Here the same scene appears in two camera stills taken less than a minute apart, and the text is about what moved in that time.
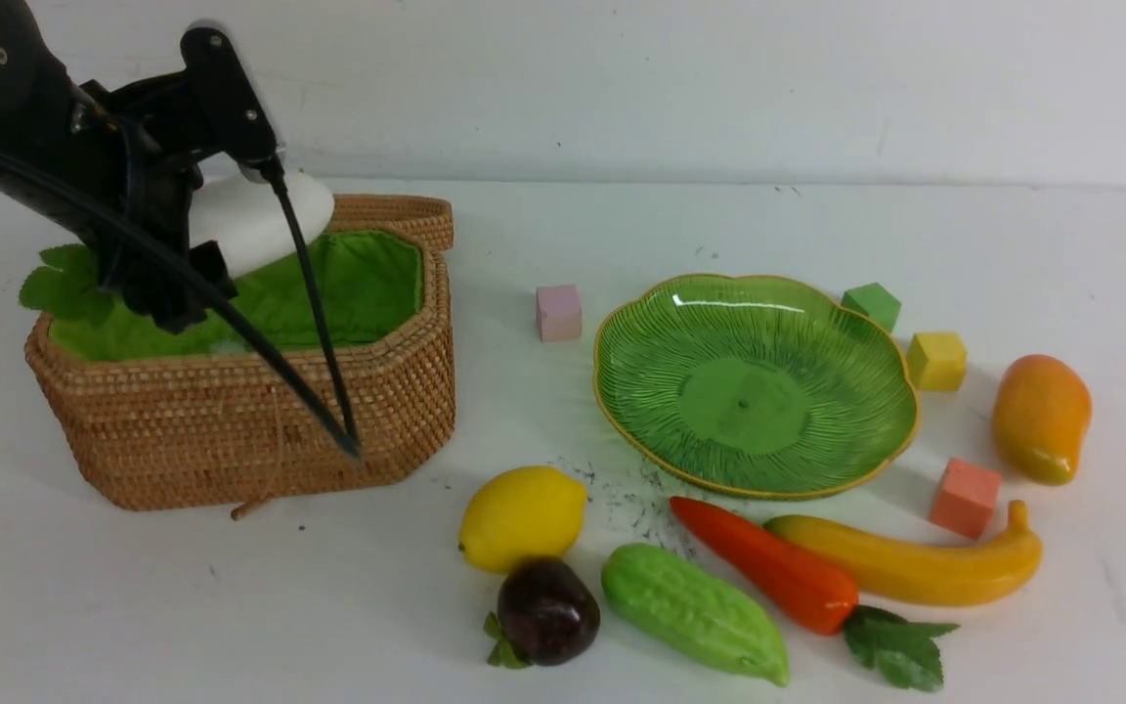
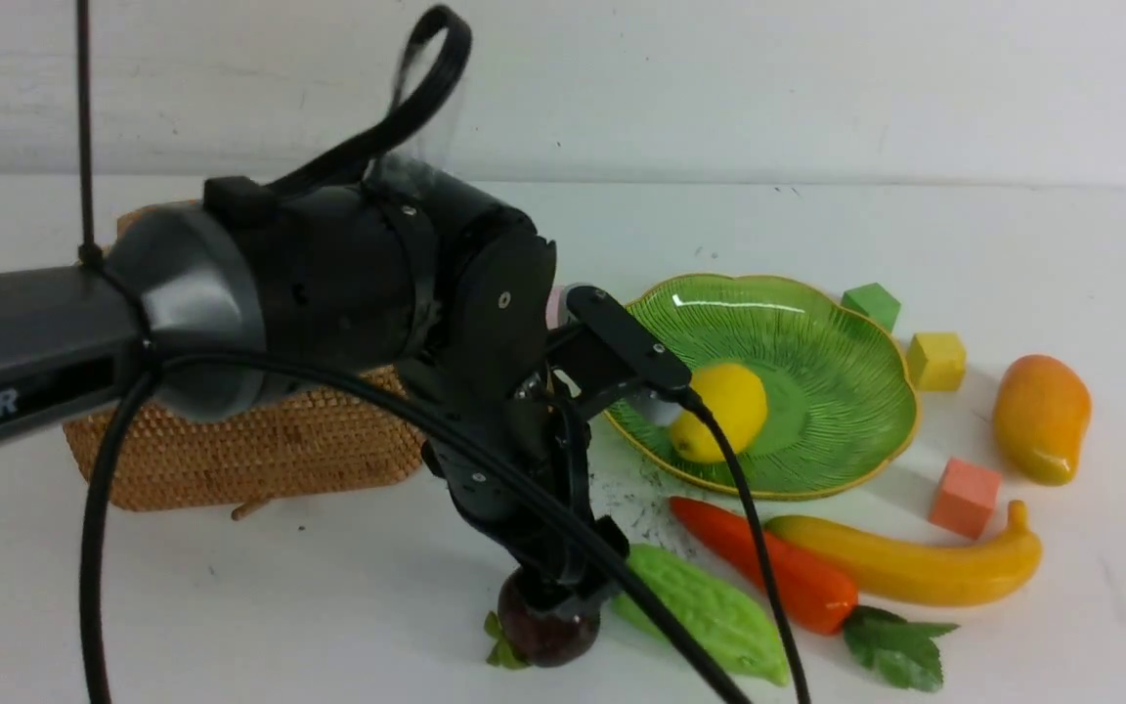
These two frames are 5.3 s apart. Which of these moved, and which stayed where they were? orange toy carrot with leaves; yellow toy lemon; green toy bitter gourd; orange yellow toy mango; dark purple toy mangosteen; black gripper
Moved: black gripper; yellow toy lemon
Stayed: orange toy carrot with leaves; dark purple toy mangosteen; orange yellow toy mango; green toy bitter gourd
